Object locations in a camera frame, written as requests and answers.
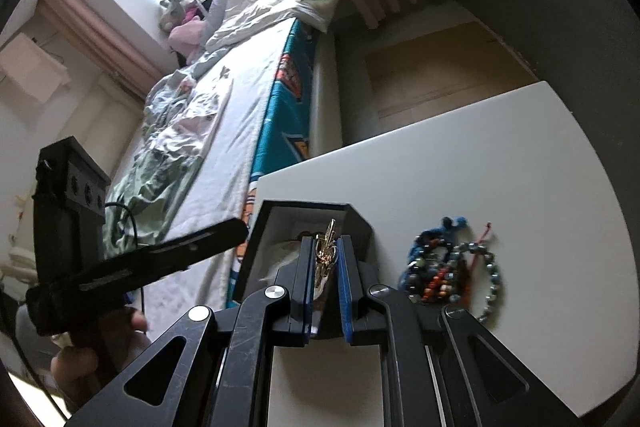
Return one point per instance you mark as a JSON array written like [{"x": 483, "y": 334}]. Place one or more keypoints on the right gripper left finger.
[{"x": 293, "y": 329}]

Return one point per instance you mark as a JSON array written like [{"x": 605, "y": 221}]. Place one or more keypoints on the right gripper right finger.
[{"x": 362, "y": 323}]

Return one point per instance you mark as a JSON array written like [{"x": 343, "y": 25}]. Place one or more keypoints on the black jewelry box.
[{"x": 281, "y": 251}]

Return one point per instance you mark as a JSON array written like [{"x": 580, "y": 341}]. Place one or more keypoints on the person's left hand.
[{"x": 122, "y": 338}]

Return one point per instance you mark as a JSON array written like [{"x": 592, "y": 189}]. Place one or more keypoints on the teal cartoon bed sheet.
[{"x": 269, "y": 108}]

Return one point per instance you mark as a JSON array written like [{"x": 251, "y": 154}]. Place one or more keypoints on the bed with white blanket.
[{"x": 204, "y": 205}]

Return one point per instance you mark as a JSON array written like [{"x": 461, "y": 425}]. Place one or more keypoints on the green patterned quilt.
[{"x": 181, "y": 117}]

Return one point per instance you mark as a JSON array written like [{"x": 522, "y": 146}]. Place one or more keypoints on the flattened cardboard sheet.
[{"x": 438, "y": 72}]

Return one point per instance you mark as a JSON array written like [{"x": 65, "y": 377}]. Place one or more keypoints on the left window curtain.
[{"x": 101, "y": 44}]

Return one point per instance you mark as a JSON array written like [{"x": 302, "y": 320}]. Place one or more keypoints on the pink plush toy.
[{"x": 186, "y": 38}]

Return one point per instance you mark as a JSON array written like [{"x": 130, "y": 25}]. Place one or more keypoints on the beige wall box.
[{"x": 32, "y": 69}]

